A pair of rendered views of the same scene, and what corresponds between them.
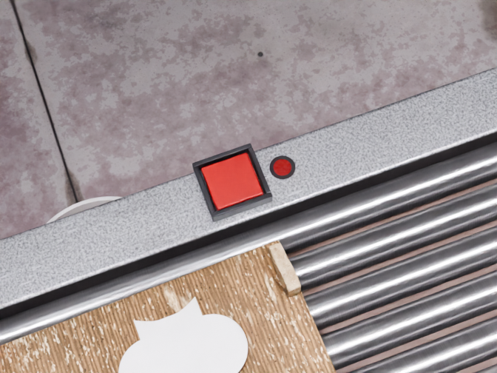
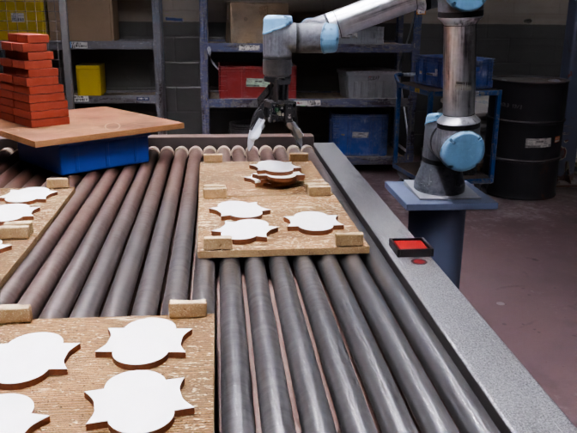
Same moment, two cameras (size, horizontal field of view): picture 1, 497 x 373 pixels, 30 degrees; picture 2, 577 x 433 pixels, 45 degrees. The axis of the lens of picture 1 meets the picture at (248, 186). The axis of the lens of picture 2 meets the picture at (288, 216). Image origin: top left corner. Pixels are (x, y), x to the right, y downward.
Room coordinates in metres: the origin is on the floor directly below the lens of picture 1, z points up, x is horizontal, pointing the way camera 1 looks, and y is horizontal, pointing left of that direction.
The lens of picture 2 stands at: (0.47, -1.39, 1.41)
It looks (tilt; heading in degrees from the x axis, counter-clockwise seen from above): 17 degrees down; 101
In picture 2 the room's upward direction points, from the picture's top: 1 degrees clockwise
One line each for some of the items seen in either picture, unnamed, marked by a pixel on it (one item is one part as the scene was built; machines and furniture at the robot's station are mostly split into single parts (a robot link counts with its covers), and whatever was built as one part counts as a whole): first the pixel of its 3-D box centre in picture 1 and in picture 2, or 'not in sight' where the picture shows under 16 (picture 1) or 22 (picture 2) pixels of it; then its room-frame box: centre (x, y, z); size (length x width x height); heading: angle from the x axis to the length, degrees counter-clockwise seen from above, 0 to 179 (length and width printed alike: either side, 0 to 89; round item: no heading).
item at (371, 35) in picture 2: not in sight; (344, 35); (-0.23, 4.79, 1.16); 0.60 x 0.40 x 0.15; 19
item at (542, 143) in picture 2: not in sight; (523, 136); (1.26, 4.30, 0.44); 0.59 x 0.59 x 0.88
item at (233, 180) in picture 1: (232, 182); (410, 247); (0.46, 0.02, 0.92); 0.06 x 0.06 x 0.01; 16
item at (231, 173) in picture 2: not in sight; (260, 179); (0.02, 0.51, 0.93); 0.41 x 0.35 x 0.02; 107
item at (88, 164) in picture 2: not in sight; (82, 145); (-0.59, 0.65, 0.97); 0.31 x 0.31 x 0.10; 54
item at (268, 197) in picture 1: (232, 182); (410, 246); (0.46, 0.02, 0.92); 0.08 x 0.08 x 0.02; 16
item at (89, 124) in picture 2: not in sight; (75, 124); (-0.63, 0.70, 1.03); 0.50 x 0.50 x 0.02; 54
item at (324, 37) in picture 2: not in sight; (315, 37); (0.18, 0.48, 1.33); 0.11 x 0.11 x 0.08; 15
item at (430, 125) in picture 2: not in sight; (445, 135); (0.54, 0.70, 1.05); 0.13 x 0.12 x 0.14; 105
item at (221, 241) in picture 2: not in sight; (217, 242); (0.08, -0.11, 0.95); 0.06 x 0.02 x 0.03; 17
